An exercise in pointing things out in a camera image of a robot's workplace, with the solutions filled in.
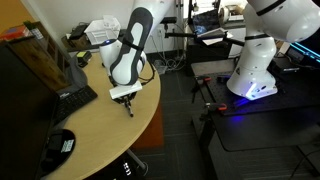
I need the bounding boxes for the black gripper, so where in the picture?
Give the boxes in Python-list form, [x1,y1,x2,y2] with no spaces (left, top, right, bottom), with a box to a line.
[114,90,139,108]

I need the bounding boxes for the orange floor mat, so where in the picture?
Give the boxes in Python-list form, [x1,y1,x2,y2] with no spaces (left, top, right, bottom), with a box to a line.
[129,101,165,151]

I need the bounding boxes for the black keyboard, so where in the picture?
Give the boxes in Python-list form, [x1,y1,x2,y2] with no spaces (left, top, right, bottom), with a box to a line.
[52,84,99,126]

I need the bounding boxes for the grey metal table leg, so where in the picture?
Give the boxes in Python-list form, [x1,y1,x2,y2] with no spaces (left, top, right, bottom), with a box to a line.
[125,148,148,171]

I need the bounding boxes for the black box green label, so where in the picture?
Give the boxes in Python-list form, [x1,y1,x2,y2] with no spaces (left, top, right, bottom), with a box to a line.
[75,50,94,69]

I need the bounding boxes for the black computer tower green sticker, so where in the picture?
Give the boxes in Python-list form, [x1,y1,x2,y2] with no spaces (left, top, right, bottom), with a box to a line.
[87,153,148,180]

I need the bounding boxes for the white plastic tray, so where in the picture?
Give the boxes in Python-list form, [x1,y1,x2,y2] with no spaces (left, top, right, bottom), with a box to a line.
[83,14,122,46]

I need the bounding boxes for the round black monitor base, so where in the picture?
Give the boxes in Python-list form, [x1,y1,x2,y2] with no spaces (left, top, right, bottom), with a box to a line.
[35,128,77,176]

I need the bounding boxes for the brown wooden shelf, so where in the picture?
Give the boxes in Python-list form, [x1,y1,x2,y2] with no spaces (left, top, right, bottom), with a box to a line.
[0,20,72,92]

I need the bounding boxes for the black computer monitor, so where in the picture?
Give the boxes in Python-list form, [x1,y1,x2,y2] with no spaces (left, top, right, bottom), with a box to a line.
[0,42,61,180]

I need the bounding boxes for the open laptop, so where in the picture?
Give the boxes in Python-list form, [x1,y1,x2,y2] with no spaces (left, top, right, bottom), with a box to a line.
[191,9,234,38]

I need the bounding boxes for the red book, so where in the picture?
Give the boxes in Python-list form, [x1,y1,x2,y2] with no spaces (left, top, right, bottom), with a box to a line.
[0,25,34,42]

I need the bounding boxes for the paper towel roll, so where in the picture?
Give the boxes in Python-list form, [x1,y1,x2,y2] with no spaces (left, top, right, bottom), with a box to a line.
[218,4,247,24]

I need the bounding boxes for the black breadboard robot table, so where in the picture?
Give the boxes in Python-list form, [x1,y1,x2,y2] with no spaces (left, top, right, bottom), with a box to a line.
[190,58,320,153]

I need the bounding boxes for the black computer blue light strip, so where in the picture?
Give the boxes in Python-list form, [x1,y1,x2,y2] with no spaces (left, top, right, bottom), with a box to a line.
[285,30,320,65]

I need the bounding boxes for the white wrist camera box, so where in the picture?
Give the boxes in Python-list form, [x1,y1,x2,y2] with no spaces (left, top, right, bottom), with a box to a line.
[109,80,144,100]

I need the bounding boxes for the orange handled clamp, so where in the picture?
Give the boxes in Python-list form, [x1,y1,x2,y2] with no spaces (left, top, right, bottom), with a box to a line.
[203,101,228,113]
[195,75,213,84]

